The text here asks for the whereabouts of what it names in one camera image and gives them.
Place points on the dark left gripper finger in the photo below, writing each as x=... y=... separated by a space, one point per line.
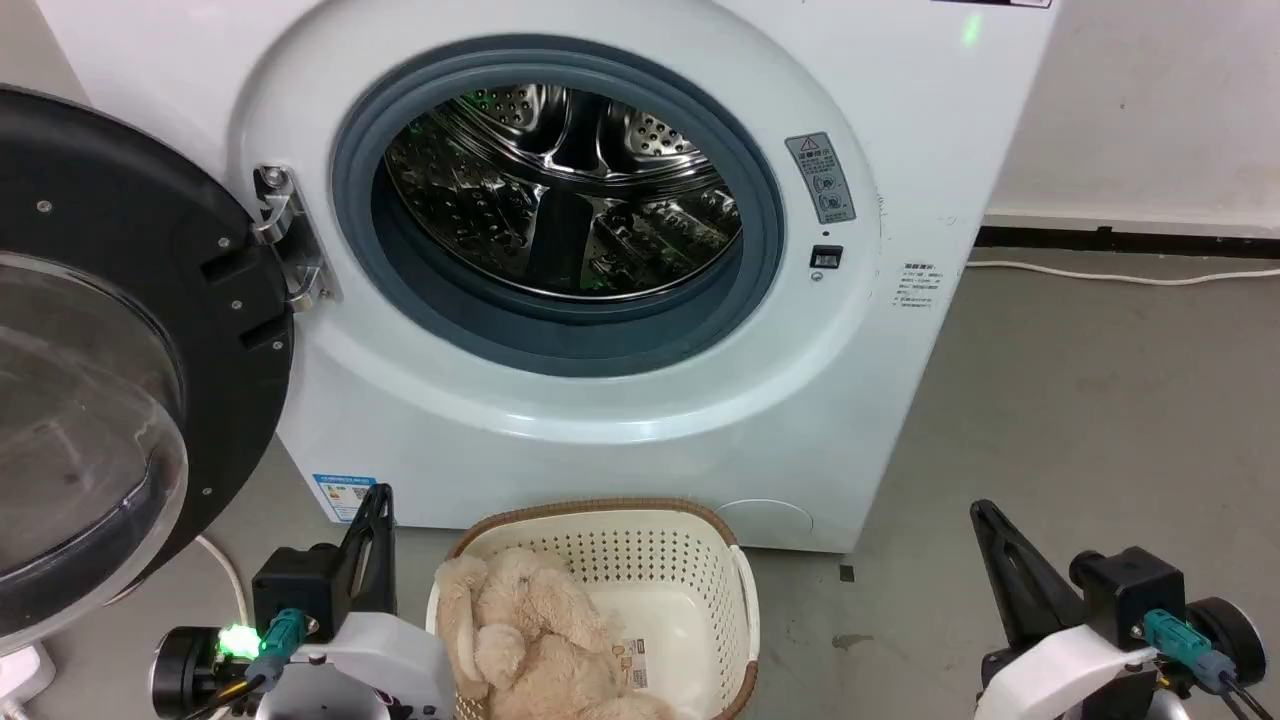
x=357 y=560
x=385 y=560

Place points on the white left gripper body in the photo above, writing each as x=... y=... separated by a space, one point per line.
x=390 y=665

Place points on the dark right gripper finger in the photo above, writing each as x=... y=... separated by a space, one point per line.
x=1010 y=585
x=1050 y=590

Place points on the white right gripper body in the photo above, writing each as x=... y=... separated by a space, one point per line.
x=1065 y=675

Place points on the white front-load washing machine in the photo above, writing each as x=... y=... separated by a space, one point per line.
x=620 y=420

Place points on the black round washer door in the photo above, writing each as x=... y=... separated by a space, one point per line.
x=120 y=300

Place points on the blue energy label sticker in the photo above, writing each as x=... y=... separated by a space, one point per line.
x=342 y=494

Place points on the beige plush toy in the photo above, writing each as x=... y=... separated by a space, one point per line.
x=540 y=640

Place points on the cream perforated laundry basket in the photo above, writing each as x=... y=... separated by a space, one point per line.
x=680 y=590

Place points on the small text label sticker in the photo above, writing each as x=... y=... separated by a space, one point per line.
x=918 y=285

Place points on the chrome door hinge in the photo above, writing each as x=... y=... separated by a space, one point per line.
x=290 y=240

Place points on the white power strip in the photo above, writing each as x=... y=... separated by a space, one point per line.
x=22 y=677

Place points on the grey warning sticker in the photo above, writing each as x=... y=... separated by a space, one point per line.
x=820 y=177

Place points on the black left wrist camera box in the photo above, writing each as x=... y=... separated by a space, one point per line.
x=295 y=585

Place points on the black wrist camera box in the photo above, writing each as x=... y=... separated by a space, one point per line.
x=295 y=585
x=1130 y=595

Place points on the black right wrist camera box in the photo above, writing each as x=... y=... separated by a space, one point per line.
x=1130 y=595

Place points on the black wall baseboard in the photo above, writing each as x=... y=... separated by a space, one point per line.
x=1130 y=240

